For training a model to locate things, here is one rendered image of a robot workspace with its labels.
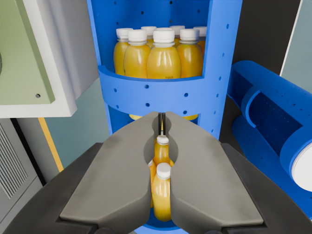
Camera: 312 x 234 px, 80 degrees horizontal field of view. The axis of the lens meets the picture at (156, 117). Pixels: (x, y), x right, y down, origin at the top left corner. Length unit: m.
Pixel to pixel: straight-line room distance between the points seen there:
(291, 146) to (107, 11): 0.70
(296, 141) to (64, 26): 0.76
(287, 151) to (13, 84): 0.81
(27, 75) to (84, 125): 1.53
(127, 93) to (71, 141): 1.82
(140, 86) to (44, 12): 0.23
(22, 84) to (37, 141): 1.86
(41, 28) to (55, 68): 0.07
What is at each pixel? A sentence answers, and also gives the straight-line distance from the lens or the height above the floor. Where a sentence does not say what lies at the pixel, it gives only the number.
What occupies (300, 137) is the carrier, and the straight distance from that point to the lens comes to 0.79.
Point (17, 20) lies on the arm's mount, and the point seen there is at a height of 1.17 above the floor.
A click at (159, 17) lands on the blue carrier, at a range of 0.56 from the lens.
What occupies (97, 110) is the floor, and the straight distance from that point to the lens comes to 1.81.
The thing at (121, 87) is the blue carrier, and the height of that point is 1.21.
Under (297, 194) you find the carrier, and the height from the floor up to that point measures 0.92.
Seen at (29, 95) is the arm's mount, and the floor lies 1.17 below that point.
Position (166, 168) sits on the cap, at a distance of 0.51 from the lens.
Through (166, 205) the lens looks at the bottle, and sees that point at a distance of 0.58.
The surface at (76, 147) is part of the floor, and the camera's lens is 2.14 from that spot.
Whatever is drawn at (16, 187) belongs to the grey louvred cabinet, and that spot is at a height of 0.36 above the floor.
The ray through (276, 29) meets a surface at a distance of 1.55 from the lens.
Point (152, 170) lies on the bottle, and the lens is 0.56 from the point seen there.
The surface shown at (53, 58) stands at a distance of 0.44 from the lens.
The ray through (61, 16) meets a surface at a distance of 0.52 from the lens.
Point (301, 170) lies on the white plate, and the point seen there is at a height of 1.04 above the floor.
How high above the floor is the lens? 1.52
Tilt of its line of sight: 61 degrees down
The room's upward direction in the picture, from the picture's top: 175 degrees counter-clockwise
